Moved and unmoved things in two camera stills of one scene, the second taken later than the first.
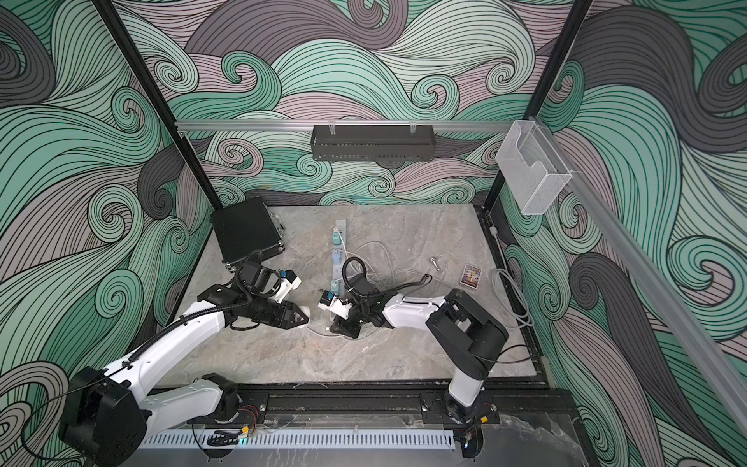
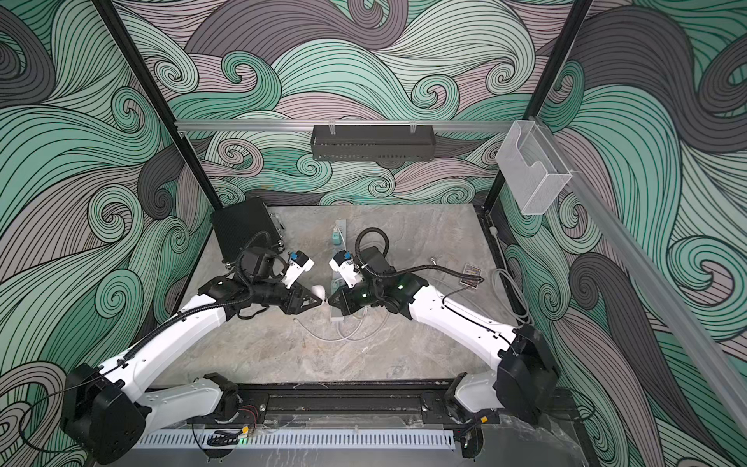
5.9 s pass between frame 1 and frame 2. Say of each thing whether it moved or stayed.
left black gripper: moved
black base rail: stayed
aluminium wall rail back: stayed
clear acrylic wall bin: stayed
